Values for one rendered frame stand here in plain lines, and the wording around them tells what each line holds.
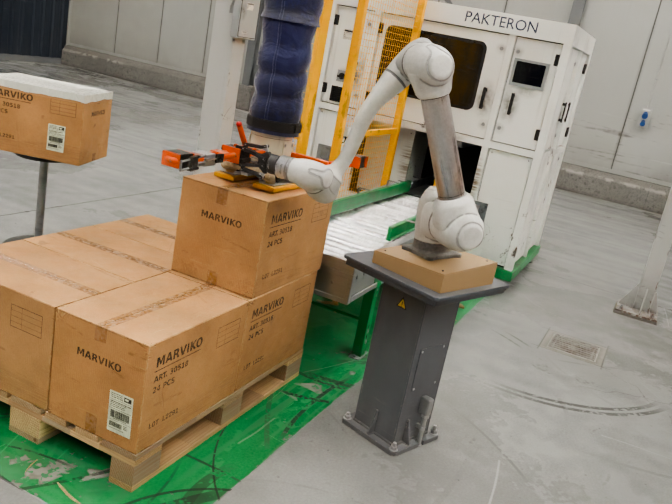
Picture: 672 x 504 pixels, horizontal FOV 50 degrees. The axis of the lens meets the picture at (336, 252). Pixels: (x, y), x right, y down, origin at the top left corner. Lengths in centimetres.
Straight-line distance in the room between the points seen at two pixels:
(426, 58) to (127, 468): 169
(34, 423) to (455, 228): 166
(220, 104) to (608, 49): 834
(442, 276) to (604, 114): 938
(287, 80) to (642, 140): 938
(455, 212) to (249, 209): 78
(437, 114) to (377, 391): 121
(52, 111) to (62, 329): 201
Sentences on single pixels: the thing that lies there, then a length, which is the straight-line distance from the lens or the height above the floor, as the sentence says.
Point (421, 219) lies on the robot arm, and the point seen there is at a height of 96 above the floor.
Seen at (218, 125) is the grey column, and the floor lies 95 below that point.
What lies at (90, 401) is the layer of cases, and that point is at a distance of 263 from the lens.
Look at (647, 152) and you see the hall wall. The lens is 1190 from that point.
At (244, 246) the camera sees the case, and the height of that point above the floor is 74.
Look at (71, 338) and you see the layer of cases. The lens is 260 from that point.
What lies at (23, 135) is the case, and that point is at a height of 73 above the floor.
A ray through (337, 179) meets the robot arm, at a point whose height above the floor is 107.
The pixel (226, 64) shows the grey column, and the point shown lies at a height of 131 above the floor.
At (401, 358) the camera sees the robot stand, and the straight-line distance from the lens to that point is 299.
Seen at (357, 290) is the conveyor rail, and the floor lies 45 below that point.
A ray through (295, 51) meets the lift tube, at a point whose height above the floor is 149.
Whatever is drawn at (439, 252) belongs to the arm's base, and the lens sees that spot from 289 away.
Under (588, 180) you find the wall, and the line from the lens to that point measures 1185.
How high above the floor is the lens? 157
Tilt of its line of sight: 16 degrees down
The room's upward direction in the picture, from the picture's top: 11 degrees clockwise
